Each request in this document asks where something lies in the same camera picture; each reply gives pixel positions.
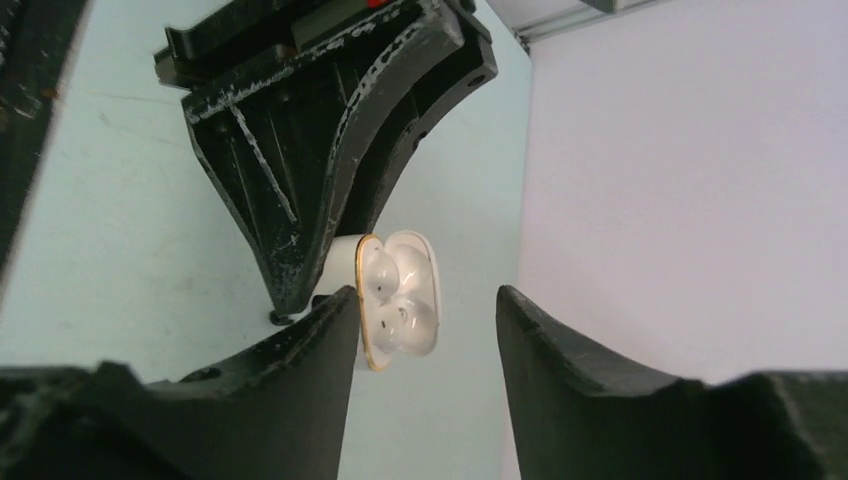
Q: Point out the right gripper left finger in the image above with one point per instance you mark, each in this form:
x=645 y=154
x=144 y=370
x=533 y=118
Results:
x=276 y=410

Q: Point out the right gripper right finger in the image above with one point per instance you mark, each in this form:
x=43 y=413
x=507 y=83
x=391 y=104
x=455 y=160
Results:
x=580 y=410

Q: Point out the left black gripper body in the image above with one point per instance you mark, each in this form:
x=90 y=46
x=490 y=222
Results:
x=241 y=30

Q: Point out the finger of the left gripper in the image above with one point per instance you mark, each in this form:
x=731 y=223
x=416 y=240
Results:
x=415 y=115
x=281 y=140

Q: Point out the white earbud charging case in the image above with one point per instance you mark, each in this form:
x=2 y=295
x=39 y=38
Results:
x=399 y=294

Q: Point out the left aluminium frame post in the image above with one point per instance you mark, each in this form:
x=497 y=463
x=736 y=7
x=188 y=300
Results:
x=583 y=14

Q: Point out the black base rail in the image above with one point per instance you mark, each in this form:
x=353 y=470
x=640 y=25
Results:
x=36 y=38

